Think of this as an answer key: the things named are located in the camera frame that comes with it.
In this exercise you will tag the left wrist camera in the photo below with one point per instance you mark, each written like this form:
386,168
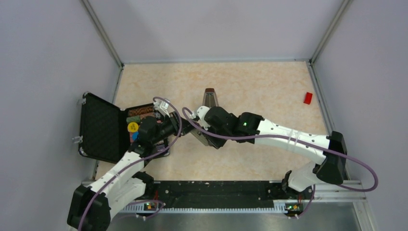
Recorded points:
161,105

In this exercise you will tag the black poker chip case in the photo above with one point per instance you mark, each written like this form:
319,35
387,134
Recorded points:
103,133

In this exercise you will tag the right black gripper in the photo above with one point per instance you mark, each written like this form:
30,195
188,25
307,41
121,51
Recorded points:
218,144

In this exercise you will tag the yellow round chip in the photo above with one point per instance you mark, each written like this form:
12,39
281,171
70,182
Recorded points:
132,127

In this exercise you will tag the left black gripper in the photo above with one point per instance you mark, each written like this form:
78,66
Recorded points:
175,121

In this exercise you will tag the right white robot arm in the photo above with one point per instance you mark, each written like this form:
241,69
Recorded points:
326,154

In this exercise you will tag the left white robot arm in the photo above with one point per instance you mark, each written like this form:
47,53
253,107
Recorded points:
127,165

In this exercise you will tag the white remote control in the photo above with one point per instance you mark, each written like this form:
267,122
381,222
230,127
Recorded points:
200,137

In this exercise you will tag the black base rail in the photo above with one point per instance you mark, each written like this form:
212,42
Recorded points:
236,197

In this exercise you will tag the blue round chip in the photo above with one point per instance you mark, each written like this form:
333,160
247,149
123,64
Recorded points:
135,136

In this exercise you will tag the red small block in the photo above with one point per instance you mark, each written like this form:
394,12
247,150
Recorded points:
308,98

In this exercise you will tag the brown wooden metronome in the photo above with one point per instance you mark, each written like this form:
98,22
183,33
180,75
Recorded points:
210,98

